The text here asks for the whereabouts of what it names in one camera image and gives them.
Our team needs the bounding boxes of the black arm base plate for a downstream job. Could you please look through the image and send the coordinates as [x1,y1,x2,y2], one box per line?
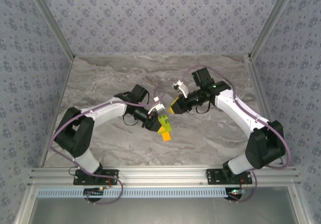
[205,168,253,186]
[73,169,119,186]

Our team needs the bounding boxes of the small controller board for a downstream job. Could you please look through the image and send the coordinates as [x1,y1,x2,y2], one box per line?
[83,187,105,197]
[227,188,247,197]

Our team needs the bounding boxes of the aluminium side rail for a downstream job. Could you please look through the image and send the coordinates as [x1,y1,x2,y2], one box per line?
[37,55,76,168]
[247,55,288,166]

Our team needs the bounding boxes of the aluminium frame post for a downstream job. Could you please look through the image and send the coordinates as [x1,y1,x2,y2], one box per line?
[247,0,300,61]
[24,0,76,59]

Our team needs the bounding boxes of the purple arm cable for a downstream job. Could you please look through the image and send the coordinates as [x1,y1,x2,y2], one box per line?
[51,85,166,206]
[178,65,292,204]

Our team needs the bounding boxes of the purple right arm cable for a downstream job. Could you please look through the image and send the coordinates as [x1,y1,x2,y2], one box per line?
[178,65,292,204]

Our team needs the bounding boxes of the grey metal panel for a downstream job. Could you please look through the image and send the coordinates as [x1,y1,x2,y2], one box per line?
[15,185,308,224]

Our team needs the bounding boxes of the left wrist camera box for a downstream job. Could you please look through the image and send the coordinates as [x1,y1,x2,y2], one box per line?
[147,102,166,116]

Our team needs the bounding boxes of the white slotted cable duct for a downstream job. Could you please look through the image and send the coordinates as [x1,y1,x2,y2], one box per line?
[37,187,229,199]

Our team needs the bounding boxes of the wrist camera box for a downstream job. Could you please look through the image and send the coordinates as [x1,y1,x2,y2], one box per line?
[172,80,189,98]
[147,102,166,116]

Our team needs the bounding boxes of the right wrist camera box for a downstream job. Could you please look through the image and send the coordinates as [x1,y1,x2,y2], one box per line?
[172,80,189,98]

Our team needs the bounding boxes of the long aluminium base rail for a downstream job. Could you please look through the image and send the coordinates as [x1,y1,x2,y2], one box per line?
[28,166,301,186]

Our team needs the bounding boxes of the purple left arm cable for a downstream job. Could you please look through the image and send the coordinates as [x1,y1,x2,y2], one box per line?
[51,85,166,206]

